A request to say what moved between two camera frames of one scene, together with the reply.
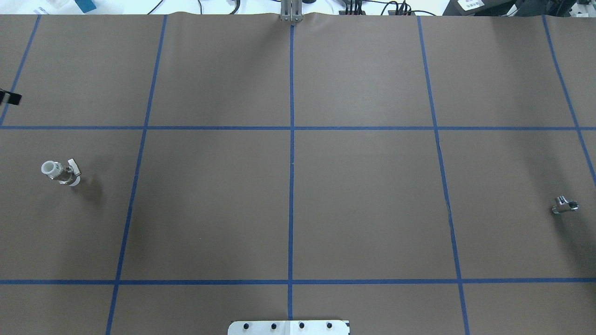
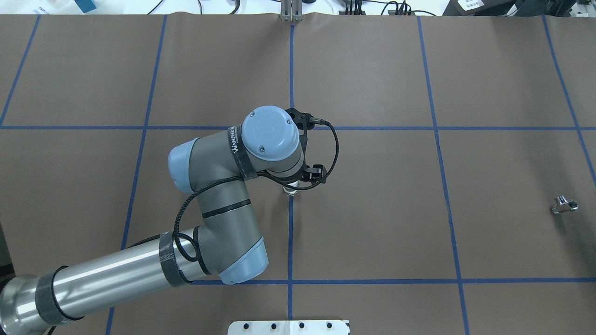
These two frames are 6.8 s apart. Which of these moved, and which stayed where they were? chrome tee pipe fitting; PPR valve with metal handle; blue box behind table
Moved: PPR valve with metal handle
Stayed: chrome tee pipe fitting; blue box behind table
